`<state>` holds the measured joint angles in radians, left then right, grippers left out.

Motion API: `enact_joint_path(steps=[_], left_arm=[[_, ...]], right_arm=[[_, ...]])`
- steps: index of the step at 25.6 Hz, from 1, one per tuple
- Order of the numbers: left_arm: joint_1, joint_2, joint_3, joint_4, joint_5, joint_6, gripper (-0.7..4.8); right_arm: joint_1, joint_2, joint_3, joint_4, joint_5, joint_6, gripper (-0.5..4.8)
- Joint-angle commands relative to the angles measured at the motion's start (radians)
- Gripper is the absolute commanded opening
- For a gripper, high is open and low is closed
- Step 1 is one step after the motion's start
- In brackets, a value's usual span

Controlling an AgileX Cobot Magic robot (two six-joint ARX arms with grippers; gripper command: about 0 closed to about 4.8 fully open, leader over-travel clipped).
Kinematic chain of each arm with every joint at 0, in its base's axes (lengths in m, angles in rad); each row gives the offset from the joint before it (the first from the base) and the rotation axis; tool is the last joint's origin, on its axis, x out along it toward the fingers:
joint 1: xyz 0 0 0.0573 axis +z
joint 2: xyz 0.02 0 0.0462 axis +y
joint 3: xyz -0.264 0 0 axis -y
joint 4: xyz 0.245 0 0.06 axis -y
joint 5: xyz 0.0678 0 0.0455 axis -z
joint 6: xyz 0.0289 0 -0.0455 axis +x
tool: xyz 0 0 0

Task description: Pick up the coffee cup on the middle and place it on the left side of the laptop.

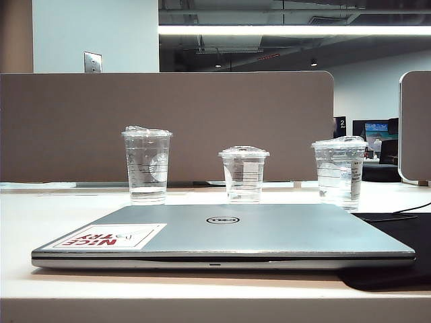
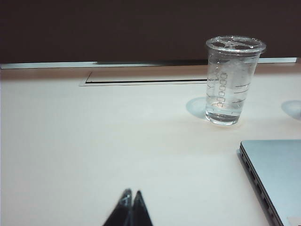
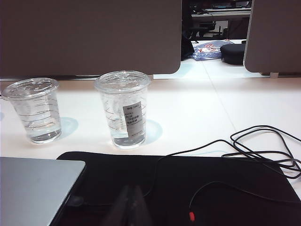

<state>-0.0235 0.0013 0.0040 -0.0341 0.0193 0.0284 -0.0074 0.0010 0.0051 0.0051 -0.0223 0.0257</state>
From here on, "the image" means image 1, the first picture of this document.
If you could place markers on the small clear plastic cup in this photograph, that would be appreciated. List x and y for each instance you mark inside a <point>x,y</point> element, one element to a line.
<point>243,175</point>

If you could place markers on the tall clear cup with logo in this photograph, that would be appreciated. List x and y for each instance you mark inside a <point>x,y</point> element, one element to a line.
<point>148,168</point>

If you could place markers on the silver Dell laptop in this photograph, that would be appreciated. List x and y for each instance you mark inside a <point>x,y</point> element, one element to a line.
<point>256,235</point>

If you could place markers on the clear cup with white label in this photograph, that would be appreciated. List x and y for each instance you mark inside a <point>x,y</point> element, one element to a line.
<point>338,175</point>

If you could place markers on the dark sign with numeral two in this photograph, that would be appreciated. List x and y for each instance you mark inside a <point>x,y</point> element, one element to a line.
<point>341,125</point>

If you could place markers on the long ceiling light strip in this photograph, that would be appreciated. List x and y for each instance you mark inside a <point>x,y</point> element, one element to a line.
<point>289,30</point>

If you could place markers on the computer monitor with blue picture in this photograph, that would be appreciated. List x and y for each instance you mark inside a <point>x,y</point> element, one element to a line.
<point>375,129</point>

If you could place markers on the black office chair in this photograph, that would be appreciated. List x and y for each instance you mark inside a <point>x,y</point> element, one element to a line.
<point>390,151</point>

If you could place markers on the brown partition with white edge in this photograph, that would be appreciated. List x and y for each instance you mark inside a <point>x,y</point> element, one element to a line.
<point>417,128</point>

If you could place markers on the black mouse pad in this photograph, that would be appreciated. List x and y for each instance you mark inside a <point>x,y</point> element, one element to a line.
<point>400,255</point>

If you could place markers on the metal wall switch plate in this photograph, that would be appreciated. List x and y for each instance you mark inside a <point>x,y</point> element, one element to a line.
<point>92,62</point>

